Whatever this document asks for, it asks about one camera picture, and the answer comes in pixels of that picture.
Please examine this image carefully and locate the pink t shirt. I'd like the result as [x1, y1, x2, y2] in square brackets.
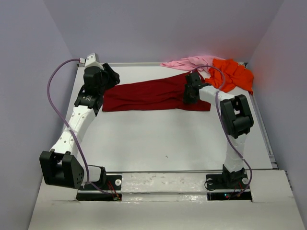
[160, 55, 224, 72]

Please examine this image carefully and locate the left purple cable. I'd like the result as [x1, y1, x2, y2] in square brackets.
[47, 58, 120, 199]

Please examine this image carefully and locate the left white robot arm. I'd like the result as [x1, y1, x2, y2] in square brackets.
[39, 63, 120, 189]

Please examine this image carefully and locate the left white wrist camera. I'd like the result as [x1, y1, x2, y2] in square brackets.
[79, 53, 103, 69]

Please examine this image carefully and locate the dark red t shirt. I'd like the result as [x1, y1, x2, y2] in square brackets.
[102, 73, 211, 112]

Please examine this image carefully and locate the purple cable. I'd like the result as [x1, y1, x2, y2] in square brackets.
[47, 58, 120, 199]
[191, 66, 253, 199]

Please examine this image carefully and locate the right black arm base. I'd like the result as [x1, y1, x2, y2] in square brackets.
[204, 166, 252, 201]

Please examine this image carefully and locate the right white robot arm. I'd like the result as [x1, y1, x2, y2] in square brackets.
[183, 72, 254, 191]

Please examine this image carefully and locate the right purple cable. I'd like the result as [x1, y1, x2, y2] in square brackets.
[191, 66, 253, 199]

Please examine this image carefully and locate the orange t shirt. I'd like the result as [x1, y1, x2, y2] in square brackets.
[205, 59, 254, 94]

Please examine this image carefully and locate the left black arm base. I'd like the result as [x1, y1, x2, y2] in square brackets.
[76, 165, 122, 202]

